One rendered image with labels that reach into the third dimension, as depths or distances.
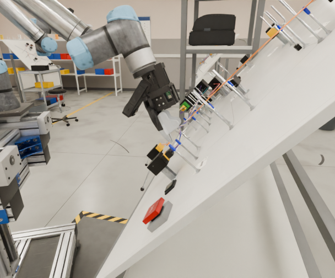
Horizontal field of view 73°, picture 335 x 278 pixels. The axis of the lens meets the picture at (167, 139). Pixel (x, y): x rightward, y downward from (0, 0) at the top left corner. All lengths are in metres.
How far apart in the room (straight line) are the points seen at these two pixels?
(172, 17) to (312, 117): 7.97
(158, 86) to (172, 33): 7.62
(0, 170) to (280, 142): 0.80
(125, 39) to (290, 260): 0.84
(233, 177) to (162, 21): 7.99
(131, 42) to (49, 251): 1.51
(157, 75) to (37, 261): 1.48
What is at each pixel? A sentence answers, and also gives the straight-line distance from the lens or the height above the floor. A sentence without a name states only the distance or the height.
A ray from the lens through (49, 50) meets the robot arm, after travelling 1.40.
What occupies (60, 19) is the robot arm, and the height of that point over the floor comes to 1.52.
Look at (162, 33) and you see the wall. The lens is 8.25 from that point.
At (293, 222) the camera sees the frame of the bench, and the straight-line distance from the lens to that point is 1.09.
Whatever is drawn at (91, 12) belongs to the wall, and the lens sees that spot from 8.95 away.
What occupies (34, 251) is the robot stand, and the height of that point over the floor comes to 0.21.
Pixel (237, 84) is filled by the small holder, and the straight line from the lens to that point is 0.82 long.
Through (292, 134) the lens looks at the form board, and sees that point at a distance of 0.37.
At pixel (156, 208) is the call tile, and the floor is 1.12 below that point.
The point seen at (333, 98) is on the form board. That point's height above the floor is 1.38.
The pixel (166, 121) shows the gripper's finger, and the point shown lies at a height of 1.26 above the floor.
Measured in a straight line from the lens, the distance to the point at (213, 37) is 1.65.
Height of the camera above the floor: 1.44
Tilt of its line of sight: 22 degrees down
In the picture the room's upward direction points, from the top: straight up
